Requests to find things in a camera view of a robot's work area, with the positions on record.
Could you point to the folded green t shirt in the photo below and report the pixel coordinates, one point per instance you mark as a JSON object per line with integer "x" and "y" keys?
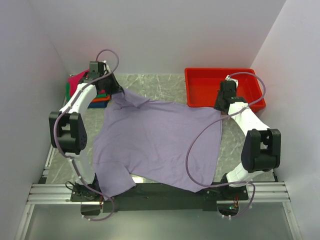
{"x": 67, "y": 91}

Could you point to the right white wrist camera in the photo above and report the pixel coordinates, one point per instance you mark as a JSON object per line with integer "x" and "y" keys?
{"x": 230, "y": 78}

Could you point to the folded navy blue t shirt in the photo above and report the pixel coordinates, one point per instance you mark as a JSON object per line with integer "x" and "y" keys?
{"x": 98, "y": 105}

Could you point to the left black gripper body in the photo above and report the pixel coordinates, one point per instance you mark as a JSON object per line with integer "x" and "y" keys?
{"x": 106, "y": 83}

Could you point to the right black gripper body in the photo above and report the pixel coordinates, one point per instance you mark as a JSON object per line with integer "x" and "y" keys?
{"x": 217, "y": 104}

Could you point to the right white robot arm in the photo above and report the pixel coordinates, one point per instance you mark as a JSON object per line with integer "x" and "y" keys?
{"x": 261, "y": 151}

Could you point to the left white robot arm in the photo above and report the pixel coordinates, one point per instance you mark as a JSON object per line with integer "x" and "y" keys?
{"x": 67, "y": 130}

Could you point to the aluminium rail frame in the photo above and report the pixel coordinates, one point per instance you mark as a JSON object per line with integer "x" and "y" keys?
{"x": 52, "y": 212}

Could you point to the red plastic tray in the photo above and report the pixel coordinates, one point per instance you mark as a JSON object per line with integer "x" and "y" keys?
{"x": 202, "y": 85}

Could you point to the folded pink t shirt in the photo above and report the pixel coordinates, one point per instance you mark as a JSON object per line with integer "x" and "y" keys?
{"x": 73, "y": 82}

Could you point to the lavender t shirt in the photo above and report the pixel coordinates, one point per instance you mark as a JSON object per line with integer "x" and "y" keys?
{"x": 166, "y": 142}

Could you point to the black base beam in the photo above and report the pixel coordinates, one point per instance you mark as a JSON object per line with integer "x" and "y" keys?
{"x": 158, "y": 196}

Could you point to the folded orange t shirt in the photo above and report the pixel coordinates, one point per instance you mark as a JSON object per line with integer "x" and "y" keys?
{"x": 101, "y": 98}

